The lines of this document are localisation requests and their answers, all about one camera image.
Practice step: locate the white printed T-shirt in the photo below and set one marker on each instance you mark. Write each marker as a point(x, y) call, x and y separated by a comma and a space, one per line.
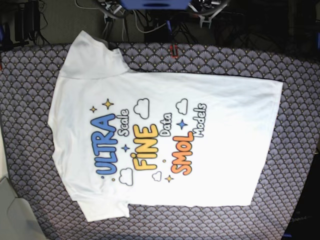
point(123, 137)

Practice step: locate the red black table clamp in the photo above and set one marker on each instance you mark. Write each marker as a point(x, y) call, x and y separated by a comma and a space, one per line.
point(174, 52)

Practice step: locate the blue box at top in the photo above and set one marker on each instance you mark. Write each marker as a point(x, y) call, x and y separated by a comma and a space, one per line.
point(155, 4)

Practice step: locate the patterned grey tablecloth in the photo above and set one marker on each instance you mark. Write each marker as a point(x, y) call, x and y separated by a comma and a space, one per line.
point(27, 82)

